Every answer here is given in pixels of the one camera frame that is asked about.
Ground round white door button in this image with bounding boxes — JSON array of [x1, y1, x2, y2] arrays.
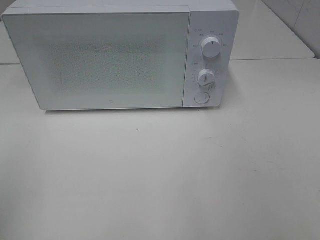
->
[[194, 92, 210, 104]]

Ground white timer knob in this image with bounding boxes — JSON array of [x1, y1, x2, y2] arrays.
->
[[197, 69, 216, 88]]

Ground upper white power knob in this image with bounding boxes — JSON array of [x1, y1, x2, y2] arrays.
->
[[201, 36, 222, 58]]

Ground white microwave door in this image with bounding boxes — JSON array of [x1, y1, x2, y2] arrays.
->
[[3, 12, 189, 111]]

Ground white microwave oven body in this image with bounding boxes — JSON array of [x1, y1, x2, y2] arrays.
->
[[1, 0, 240, 109]]

